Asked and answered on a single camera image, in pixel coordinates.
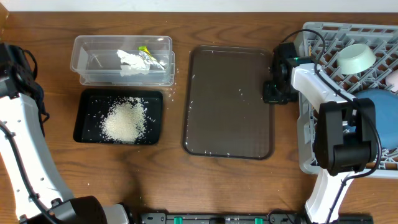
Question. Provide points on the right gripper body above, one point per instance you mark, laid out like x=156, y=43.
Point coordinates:
x=282, y=94

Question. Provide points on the brown serving tray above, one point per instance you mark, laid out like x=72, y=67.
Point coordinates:
x=225, y=113

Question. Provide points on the mint green bowl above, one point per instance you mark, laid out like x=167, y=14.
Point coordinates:
x=355, y=58

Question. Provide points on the dark blue plate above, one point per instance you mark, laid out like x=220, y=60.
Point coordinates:
x=386, y=115

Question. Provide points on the pink cup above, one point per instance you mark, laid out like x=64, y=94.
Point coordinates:
x=392, y=81

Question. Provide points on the yellow green snack wrapper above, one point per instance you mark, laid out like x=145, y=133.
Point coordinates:
x=148, y=58

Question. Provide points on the white tissue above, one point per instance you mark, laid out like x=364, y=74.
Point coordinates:
x=131, y=63

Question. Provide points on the white rice pile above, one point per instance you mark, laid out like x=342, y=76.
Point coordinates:
x=125, y=121

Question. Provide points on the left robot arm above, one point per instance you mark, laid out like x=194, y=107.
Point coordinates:
x=40, y=193

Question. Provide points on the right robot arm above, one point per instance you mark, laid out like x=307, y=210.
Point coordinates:
x=346, y=139

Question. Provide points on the grey dishwasher rack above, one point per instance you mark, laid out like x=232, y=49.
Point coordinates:
x=333, y=37

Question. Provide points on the clear plastic bin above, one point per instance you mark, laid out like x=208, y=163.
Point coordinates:
x=95, y=59

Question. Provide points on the black tray bin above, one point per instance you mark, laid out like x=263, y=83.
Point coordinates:
x=95, y=104

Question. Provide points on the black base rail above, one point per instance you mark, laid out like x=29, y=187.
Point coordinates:
x=273, y=218

